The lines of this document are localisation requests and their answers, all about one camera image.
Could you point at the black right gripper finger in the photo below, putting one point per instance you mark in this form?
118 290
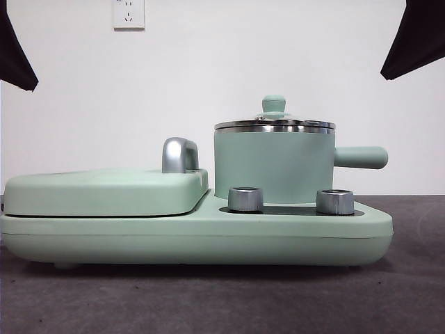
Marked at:
420 41

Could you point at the green breakfast machine base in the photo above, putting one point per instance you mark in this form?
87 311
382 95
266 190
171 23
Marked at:
295 240

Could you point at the glass lid with green knob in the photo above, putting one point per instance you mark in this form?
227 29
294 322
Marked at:
274 104

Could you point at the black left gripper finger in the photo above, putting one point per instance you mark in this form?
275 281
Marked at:
14 52

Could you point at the white wall socket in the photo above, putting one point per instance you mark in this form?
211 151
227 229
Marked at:
128 14

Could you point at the green hinged griddle cover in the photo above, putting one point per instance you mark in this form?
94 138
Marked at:
97 191

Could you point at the silver control knob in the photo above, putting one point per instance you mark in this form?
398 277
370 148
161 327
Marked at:
334 202
245 200

